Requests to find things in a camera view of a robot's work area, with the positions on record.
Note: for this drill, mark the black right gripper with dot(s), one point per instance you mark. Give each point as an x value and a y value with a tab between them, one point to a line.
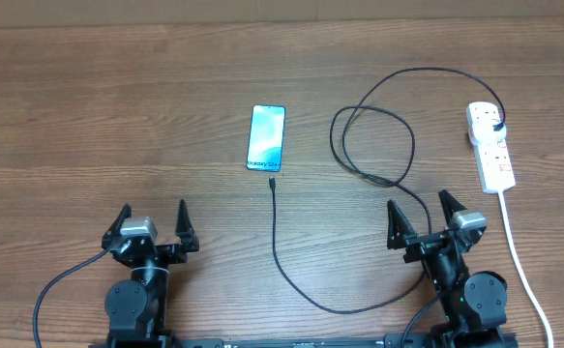
400	232

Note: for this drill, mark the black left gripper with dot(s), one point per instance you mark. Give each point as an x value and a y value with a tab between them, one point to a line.
176	252

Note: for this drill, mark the blue Samsung Galaxy smartphone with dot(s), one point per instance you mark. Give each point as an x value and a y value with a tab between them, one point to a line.
266	138

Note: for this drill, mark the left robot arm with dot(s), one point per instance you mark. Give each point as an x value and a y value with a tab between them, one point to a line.
136	307

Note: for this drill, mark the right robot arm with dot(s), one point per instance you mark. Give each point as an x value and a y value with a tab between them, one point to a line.
474	305

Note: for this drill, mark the white charger plug adapter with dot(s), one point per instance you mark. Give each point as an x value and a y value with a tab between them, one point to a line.
484	133

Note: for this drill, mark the white power strip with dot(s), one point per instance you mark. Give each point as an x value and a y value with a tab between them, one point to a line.
493	161

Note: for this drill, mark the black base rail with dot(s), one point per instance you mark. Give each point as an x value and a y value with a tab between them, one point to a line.
305	343

